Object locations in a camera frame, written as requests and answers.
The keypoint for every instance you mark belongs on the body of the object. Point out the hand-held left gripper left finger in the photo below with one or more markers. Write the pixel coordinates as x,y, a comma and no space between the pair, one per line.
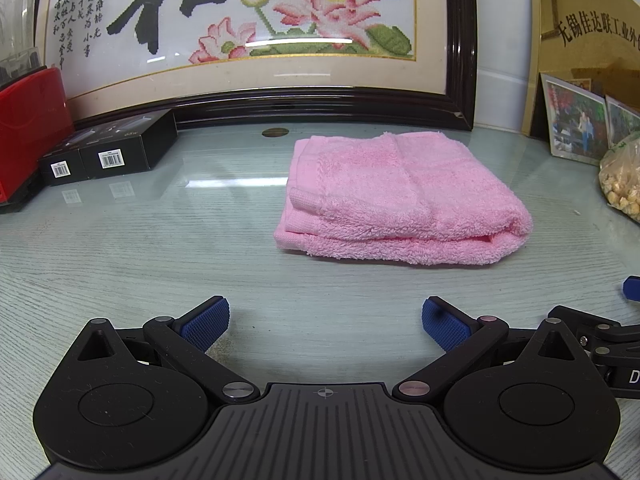
206,324

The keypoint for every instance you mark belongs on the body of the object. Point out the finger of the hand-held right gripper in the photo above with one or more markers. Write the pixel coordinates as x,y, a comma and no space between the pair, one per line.
591,317
632,288

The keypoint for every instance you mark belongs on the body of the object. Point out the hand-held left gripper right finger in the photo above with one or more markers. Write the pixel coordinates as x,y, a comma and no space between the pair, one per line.
446,326

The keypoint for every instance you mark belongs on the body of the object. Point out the pink towel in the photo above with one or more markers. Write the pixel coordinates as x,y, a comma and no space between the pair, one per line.
400,195

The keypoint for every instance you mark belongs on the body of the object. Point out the clear bag of nuts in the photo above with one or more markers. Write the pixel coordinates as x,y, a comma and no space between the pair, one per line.
622,180

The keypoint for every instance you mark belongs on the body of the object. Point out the silver framed photo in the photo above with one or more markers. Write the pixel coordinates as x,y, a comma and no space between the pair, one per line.
575,120
622,120

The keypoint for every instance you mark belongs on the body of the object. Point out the black box with barcode label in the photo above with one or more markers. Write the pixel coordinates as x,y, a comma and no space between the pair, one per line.
60,162
127,145

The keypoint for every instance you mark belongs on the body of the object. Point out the small brown oval disc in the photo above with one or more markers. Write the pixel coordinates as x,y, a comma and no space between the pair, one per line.
274,132

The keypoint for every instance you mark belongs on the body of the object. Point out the red appliance base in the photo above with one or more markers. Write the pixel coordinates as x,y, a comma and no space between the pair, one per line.
27,130

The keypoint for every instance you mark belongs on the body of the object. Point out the gold lettered plaque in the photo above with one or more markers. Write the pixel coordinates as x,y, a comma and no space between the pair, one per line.
585,15

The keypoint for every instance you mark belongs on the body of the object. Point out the framed lotus cross-stitch picture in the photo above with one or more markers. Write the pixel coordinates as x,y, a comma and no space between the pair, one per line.
250,25

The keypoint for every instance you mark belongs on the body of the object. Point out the clear plastic jar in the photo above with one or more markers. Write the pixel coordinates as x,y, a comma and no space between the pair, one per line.
17,15

